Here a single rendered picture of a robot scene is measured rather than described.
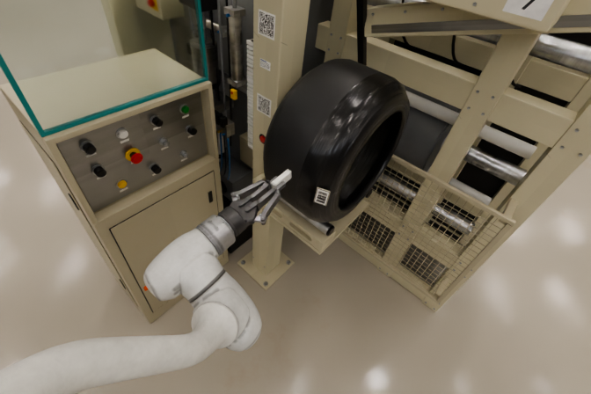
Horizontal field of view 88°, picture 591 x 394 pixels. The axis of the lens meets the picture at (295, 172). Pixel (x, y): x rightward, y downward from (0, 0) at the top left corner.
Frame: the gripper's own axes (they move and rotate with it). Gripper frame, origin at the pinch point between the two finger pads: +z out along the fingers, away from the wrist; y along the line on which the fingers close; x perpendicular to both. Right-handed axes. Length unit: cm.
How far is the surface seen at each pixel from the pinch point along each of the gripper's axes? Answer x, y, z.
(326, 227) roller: 33.0, -8.8, 13.8
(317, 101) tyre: -14.4, 4.0, 19.5
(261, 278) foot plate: 123, 27, 4
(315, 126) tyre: -10.9, 0.1, 14.2
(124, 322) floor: 115, 62, -65
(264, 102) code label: 2.8, 32.6, 24.8
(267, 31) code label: -22.9, 32.1, 28.4
